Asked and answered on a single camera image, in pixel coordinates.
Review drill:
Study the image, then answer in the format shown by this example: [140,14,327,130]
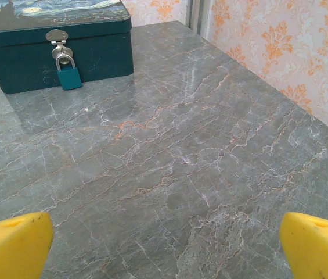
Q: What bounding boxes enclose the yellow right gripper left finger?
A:
[0,211,55,279]

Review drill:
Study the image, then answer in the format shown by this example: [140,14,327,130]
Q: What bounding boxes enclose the teal padlock with silver shackle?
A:
[55,53,82,91]

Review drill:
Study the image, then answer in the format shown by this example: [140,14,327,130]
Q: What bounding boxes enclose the silver metal hasp latch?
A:
[45,28,74,60]

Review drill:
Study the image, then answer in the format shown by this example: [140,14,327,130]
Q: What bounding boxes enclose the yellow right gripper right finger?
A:
[279,211,328,279]

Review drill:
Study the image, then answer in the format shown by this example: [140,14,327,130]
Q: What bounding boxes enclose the grey wall corner trim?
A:
[185,0,212,39]

